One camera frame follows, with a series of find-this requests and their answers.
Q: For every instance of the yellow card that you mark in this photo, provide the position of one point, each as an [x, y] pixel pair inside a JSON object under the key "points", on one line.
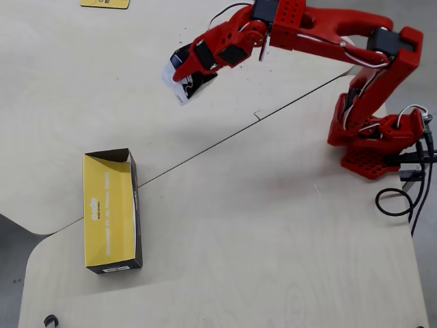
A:
{"points": [[102, 3]]}

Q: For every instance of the long open black box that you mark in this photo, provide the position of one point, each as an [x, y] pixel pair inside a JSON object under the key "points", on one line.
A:
{"points": [[106, 212]]}

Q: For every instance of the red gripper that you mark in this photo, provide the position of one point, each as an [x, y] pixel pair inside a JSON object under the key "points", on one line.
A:
{"points": [[201, 55]]}

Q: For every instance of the small black white box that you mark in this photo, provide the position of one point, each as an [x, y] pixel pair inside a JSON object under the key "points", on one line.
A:
{"points": [[181, 94]]}

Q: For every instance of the black table clamp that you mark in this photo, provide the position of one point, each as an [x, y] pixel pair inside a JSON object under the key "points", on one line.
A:
{"points": [[409, 158]]}

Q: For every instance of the red robot arm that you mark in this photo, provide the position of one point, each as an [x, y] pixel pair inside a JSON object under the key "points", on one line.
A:
{"points": [[327, 20]]}

